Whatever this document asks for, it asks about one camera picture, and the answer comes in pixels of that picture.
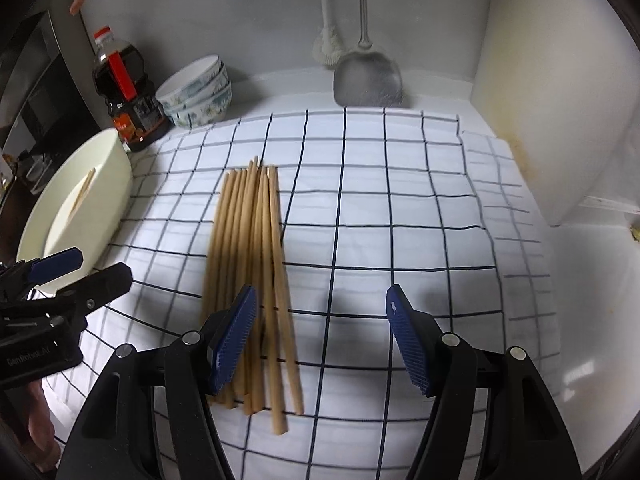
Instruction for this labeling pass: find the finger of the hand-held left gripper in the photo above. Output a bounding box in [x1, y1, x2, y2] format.
[0, 247, 84, 301]
[0, 262, 134, 319]

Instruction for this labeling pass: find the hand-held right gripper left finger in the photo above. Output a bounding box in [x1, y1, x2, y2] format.
[55, 284, 258, 480]

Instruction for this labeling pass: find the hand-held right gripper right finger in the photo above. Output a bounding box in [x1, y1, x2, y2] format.
[385, 284, 583, 480]

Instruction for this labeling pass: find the white round basin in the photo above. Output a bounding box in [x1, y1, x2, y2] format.
[15, 127, 133, 296]

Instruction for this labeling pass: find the single wooden chopstick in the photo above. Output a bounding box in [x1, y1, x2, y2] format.
[67, 169, 96, 221]

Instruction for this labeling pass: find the pile of wooden chopsticks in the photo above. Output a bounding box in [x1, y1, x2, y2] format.
[200, 156, 306, 435]

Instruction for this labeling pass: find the person's left forearm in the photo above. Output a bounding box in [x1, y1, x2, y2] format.
[20, 380, 60, 473]

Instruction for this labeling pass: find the white checkered cloth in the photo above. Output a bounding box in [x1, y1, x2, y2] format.
[40, 109, 563, 480]

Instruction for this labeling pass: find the dark soy sauce bottle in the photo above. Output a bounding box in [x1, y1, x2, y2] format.
[91, 26, 171, 153]

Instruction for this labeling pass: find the dark metal appliance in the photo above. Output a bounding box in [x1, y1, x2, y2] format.
[0, 10, 101, 211]

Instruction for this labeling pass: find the floral ceramic bowl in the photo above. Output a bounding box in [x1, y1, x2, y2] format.
[162, 72, 231, 116]
[167, 82, 233, 128]
[155, 55, 226, 108]

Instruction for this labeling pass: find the metal spatula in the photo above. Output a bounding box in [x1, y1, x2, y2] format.
[333, 0, 403, 108]

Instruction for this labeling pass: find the white cutting board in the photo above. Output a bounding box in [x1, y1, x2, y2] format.
[470, 0, 640, 226]

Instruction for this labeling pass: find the white dish brush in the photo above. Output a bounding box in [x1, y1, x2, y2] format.
[312, 0, 346, 68]

